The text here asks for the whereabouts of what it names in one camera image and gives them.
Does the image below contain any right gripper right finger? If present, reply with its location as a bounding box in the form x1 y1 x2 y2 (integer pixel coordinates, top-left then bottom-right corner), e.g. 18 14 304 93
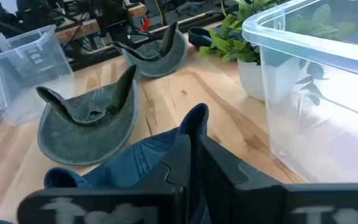
196 134 358 224

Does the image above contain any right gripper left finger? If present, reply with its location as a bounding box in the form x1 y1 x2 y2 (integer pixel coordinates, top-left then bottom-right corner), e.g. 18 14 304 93
16 133 193 224

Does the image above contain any blue denim hat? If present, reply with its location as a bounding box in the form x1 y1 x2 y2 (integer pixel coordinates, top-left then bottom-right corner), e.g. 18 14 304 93
187 26 226 49
44 103 211 224

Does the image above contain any green brimmed hat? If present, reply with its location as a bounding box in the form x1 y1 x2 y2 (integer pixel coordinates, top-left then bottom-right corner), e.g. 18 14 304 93
35 63 142 166
112 21 188 79

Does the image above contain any clear plastic bin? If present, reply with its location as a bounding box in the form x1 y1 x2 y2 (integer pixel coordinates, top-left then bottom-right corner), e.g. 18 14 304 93
242 0 358 184
0 24 75 127

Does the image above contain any white plant pot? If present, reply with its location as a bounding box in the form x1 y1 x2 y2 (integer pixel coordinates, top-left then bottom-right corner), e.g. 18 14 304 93
237 57 301 105

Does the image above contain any green leafy plant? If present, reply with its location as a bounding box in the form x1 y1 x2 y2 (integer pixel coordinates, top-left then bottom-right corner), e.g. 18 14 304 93
199 0 357 106

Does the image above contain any wooden background workbench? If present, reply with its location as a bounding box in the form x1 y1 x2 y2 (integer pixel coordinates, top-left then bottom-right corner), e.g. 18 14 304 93
56 2 149 43

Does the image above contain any red clip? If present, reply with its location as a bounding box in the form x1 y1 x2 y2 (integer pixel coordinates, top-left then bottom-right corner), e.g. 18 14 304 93
140 18 151 33

